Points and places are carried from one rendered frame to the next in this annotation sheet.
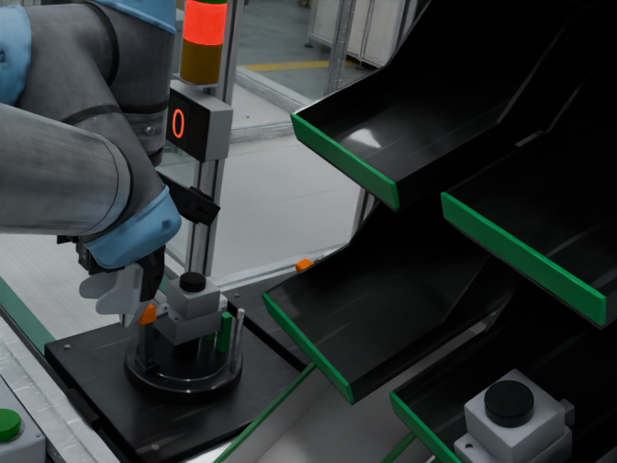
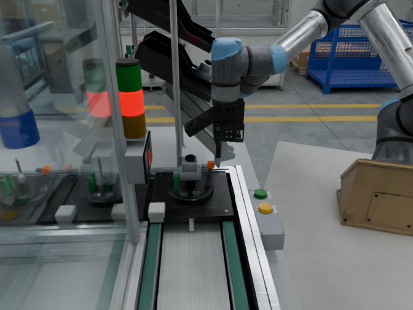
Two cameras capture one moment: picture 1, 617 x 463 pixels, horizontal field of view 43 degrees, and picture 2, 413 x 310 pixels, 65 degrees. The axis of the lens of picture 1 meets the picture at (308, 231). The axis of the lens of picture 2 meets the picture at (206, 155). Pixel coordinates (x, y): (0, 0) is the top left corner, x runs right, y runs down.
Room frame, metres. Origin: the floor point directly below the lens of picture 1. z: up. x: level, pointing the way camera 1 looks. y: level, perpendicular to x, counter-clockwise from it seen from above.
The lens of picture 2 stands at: (1.34, 0.72, 1.56)
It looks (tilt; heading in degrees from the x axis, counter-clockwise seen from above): 29 degrees down; 223
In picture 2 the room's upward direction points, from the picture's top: straight up
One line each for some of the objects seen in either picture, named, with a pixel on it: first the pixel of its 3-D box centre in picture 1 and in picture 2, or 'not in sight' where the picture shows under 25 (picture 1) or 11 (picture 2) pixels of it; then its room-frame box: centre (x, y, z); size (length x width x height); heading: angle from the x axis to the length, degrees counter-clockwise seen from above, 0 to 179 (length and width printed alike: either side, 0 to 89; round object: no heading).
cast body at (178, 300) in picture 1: (197, 301); (187, 166); (0.77, 0.11, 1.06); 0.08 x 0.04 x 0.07; 136
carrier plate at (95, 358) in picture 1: (183, 373); (191, 194); (0.76, 0.12, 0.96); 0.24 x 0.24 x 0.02; 46
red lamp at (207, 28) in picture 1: (205, 19); (131, 100); (0.98, 0.17, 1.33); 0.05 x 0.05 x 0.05
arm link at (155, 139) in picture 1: (128, 125); (225, 91); (0.69, 0.18, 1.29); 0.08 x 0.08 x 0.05
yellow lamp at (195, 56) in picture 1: (201, 59); (133, 123); (0.98, 0.17, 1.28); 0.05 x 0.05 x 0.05
